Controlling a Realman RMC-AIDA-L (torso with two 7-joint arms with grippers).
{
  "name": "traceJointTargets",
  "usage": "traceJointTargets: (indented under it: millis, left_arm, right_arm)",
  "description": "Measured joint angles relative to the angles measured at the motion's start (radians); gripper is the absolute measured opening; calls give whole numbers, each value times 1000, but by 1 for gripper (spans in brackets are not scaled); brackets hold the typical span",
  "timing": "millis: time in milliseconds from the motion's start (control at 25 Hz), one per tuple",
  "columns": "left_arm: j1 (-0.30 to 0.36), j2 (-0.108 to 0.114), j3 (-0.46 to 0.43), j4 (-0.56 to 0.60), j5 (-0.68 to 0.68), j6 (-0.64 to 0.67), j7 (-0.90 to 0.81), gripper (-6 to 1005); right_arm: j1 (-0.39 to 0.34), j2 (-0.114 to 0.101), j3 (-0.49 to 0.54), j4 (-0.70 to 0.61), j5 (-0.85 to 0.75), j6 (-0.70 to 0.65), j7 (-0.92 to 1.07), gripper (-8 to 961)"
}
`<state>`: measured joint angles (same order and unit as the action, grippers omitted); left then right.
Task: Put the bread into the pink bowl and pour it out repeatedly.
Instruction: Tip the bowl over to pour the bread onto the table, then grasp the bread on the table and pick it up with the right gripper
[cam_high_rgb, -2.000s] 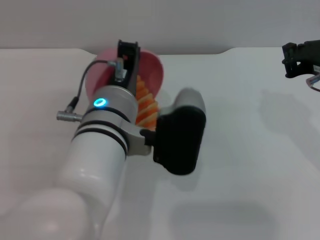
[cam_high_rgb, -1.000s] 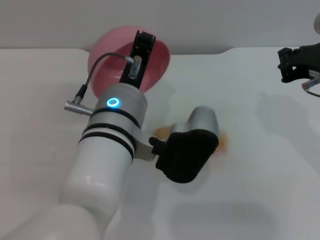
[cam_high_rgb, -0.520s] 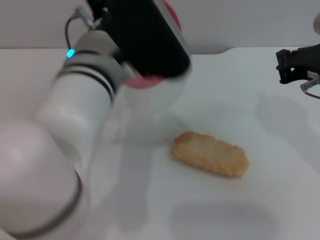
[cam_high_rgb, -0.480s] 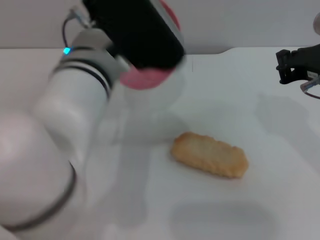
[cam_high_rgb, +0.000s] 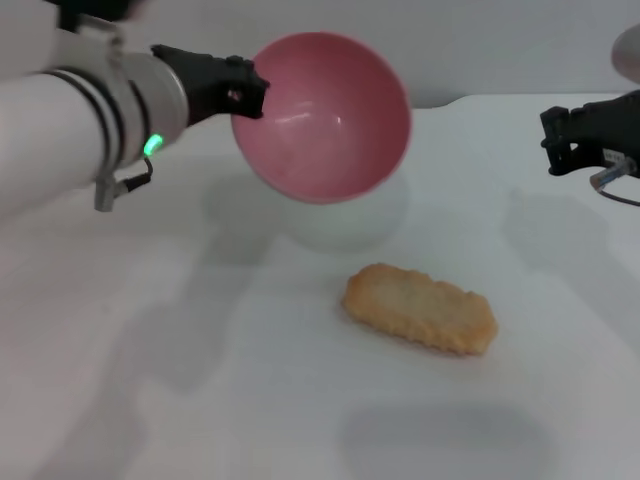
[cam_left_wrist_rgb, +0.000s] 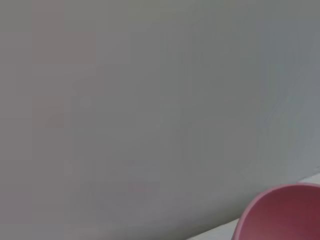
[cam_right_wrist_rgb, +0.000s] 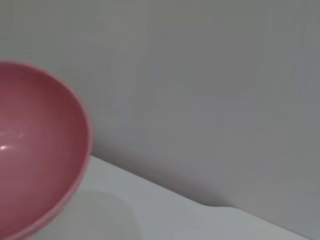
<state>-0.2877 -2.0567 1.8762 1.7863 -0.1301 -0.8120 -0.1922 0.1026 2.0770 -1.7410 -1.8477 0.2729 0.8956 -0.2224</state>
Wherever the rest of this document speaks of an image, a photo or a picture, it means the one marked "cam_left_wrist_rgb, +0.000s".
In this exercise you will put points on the pink plastic bowl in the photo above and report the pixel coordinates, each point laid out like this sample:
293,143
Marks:
285,215

